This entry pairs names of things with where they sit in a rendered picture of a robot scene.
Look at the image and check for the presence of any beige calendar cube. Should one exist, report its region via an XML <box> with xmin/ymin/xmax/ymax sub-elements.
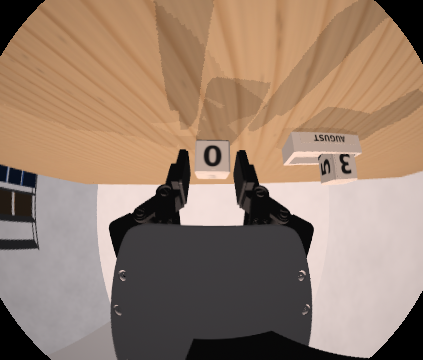
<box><xmin>194</xmin><ymin>140</ymin><xmax>230</xmax><ymax>179</ymax></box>
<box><xmin>318</xmin><ymin>153</ymin><xmax>358</xmax><ymax>185</ymax></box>

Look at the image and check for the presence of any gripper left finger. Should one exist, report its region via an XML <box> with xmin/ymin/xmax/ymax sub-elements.
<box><xmin>109</xmin><ymin>149</ymin><xmax>191</xmax><ymax>258</ymax></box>

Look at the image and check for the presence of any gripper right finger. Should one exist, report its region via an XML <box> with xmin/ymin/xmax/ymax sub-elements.
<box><xmin>233</xmin><ymin>150</ymin><xmax>314</xmax><ymax>257</ymax></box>

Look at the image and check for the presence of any beige rectangular tray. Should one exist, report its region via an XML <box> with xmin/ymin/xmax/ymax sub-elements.
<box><xmin>282</xmin><ymin>132</ymin><xmax>362</xmax><ymax>165</ymax></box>

